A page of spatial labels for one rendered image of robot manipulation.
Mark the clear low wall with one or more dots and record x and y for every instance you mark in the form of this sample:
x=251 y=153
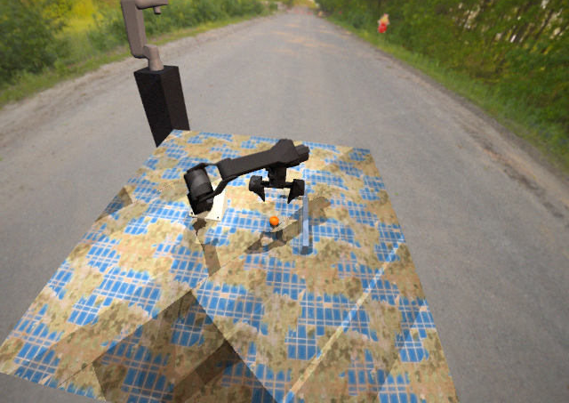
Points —
x=285 y=192

